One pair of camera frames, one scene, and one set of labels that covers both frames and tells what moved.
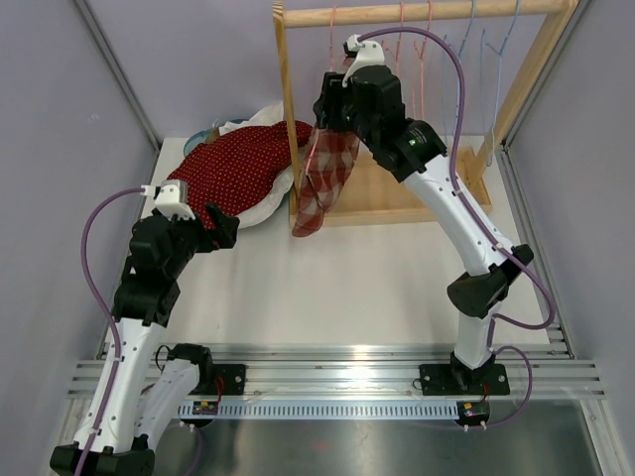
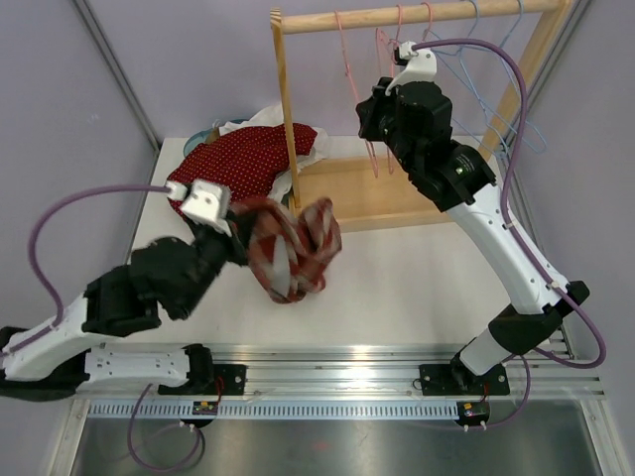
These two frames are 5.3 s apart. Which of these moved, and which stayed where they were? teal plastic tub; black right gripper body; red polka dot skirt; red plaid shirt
Moved: black right gripper body; red plaid shirt
Stayed: teal plastic tub; red polka dot skirt
